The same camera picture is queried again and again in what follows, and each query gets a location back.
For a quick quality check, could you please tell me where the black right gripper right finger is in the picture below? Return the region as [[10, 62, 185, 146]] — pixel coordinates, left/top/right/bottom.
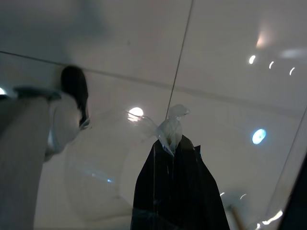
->
[[173, 136, 231, 230]]

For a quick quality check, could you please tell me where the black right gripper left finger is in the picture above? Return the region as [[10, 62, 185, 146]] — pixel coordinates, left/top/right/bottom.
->
[[130, 140, 175, 230]]

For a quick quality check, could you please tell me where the clear plastic bag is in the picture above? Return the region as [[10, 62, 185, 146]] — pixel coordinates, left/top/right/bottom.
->
[[64, 103, 191, 226]]

